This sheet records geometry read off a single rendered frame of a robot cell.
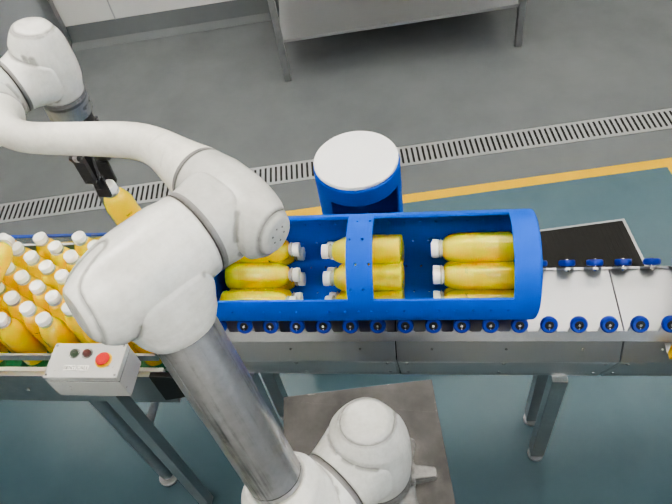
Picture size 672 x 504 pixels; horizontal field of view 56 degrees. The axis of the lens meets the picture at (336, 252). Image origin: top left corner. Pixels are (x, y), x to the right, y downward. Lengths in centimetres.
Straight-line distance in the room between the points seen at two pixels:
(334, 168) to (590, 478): 148
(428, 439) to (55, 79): 108
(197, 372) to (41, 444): 217
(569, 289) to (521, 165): 175
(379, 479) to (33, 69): 98
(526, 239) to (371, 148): 73
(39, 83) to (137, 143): 30
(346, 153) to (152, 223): 130
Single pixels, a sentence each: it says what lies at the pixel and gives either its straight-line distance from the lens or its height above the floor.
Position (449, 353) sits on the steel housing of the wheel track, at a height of 86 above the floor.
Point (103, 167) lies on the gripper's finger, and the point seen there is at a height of 149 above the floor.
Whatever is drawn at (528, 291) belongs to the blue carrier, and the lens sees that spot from 157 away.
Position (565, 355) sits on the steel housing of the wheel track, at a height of 86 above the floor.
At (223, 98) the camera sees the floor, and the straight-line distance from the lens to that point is 428.
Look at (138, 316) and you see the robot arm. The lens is 84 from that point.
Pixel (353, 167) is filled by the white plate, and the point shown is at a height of 104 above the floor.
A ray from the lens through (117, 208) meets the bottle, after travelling 160.
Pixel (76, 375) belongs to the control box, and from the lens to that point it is 173.
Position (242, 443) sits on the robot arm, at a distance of 105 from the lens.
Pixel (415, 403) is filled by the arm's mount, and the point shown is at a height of 101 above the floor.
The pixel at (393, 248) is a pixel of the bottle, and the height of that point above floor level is 119.
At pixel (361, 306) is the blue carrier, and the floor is 111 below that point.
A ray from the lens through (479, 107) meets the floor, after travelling 391.
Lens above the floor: 242
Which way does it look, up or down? 50 degrees down
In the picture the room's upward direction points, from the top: 11 degrees counter-clockwise
